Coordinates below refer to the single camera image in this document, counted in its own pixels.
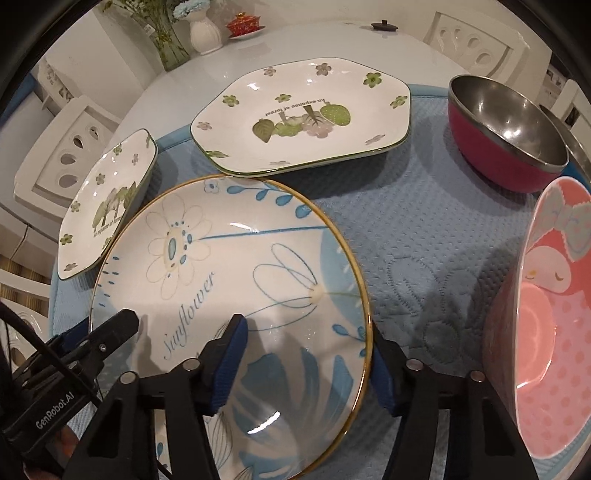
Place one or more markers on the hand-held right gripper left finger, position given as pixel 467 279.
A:
pixel 228 364

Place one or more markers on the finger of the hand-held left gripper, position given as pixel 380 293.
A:
pixel 113 330

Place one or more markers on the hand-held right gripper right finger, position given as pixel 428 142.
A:
pixel 384 378

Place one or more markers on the round blue flower plate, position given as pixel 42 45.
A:
pixel 258 258

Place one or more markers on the small square green print plate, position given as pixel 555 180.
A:
pixel 106 184

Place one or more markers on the pink cartoon bowl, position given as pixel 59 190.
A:
pixel 554 350

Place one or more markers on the large square green print plate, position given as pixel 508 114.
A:
pixel 300 143

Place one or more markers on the magenta steel bowl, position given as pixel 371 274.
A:
pixel 485 152

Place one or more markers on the light blue quilted mat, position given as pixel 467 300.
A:
pixel 415 258

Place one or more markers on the blue cushion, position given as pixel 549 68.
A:
pixel 25 97

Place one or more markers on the white carved furniture piece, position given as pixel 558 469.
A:
pixel 55 83

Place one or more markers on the clear glass vase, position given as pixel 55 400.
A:
pixel 173 50

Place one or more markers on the white ribbed vase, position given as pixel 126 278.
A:
pixel 205 34

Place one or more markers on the green flower bouquet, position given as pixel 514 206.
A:
pixel 147 16

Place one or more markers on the red lidded teacup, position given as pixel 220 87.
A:
pixel 244 24

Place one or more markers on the black knob lid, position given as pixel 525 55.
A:
pixel 384 25

